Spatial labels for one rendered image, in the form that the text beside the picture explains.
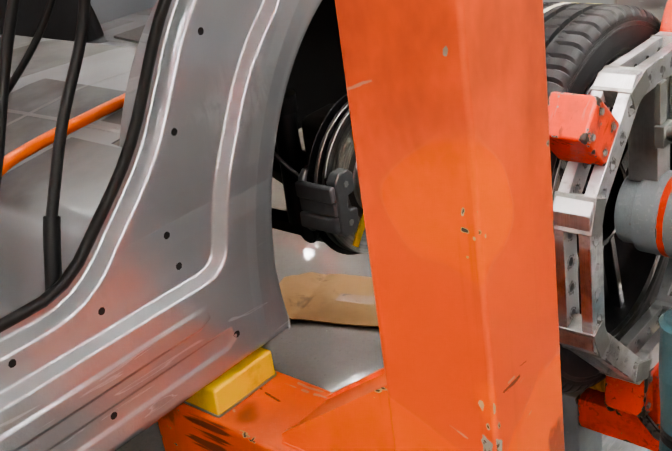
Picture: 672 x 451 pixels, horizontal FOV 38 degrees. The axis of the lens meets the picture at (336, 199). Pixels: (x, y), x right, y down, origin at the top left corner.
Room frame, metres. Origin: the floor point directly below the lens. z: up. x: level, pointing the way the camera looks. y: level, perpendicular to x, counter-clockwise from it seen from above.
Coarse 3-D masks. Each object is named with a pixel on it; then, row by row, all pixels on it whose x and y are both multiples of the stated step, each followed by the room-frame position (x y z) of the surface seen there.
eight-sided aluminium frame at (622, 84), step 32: (640, 64) 1.38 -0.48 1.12; (608, 96) 1.34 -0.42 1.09; (640, 96) 1.34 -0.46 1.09; (608, 160) 1.26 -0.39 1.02; (576, 192) 1.28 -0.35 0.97; (608, 192) 1.26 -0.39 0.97; (576, 224) 1.23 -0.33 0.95; (576, 256) 1.27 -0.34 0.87; (576, 288) 1.27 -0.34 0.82; (576, 320) 1.25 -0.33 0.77; (640, 320) 1.47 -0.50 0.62; (576, 352) 1.28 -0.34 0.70; (608, 352) 1.25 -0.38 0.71; (640, 352) 1.37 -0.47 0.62
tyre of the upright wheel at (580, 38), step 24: (552, 24) 1.48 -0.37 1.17; (576, 24) 1.45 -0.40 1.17; (600, 24) 1.45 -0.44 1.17; (624, 24) 1.49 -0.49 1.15; (648, 24) 1.56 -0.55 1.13; (552, 48) 1.41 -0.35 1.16; (576, 48) 1.39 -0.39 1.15; (600, 48) 1.43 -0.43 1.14; (624, 48) 1.49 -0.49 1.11; (552, 72) 1.36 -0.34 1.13; (576, 72) 1.37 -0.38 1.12; (552, 168) 1.31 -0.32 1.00; (648, 288) 1.56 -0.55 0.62; (576, 360) 1.35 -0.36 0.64; (576, 384) 1.35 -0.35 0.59
